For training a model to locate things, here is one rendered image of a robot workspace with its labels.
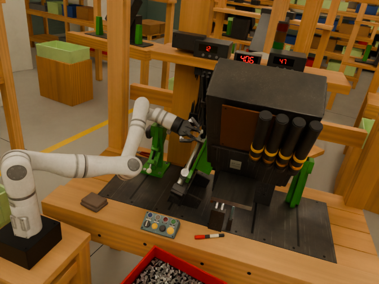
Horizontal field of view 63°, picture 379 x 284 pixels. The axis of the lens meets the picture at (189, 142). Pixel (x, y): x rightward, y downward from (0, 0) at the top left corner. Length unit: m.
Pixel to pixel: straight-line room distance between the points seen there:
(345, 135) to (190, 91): 0.83
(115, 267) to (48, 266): 1.11
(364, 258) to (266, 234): 0.43
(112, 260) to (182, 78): 1.45
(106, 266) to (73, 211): 1.01
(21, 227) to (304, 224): 1.20
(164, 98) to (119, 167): 0.66
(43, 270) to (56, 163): 0.40
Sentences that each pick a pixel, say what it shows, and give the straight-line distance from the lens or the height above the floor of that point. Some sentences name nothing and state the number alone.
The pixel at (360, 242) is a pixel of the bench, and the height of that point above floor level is 0.88.
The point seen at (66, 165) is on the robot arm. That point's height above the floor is 1.21.
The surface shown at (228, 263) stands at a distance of 1.36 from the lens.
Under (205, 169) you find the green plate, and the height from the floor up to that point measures 1.12.
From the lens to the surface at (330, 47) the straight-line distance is 8.16.
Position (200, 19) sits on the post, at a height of 1.69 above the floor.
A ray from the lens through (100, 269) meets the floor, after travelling 2.43.
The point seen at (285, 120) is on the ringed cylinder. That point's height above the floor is 1.53.
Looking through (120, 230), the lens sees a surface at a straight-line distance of 1.43.
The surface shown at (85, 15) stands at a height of 0.94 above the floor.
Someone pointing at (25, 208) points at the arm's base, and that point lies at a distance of 1.28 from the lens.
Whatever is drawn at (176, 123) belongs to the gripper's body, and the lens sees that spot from 1.43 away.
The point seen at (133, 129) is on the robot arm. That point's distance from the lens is 1.40.
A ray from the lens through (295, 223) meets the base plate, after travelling 1.59.
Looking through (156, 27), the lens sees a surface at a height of 0.34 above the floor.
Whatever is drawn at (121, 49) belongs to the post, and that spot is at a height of 1.49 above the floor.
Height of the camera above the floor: 1.87
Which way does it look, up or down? 28 degrees down
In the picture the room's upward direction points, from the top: 7 degrees clockwise
